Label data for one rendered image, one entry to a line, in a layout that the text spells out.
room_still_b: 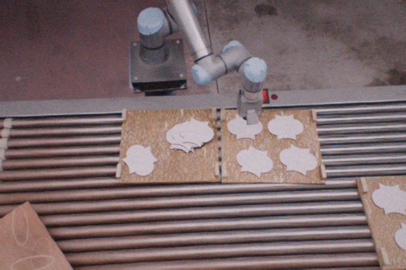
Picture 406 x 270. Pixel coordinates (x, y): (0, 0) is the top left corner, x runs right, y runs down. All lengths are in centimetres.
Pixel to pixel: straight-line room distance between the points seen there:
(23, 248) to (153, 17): 103
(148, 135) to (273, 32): 198
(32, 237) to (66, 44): 220
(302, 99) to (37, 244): 123
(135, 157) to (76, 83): 161
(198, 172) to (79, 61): 193
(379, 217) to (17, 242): 129
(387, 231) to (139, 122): 106
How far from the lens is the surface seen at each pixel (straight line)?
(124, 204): 159
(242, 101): 149
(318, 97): 189
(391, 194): 171
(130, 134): 171
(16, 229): 154
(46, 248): 148
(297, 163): 165
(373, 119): 190
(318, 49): 338
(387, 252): 163
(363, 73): 332
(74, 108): 187
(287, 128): 173
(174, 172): 160
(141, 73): 188
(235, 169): 161
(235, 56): 143
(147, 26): 176
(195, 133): 164
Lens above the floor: 238
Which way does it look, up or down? 59 degrees down
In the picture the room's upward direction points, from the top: straight up
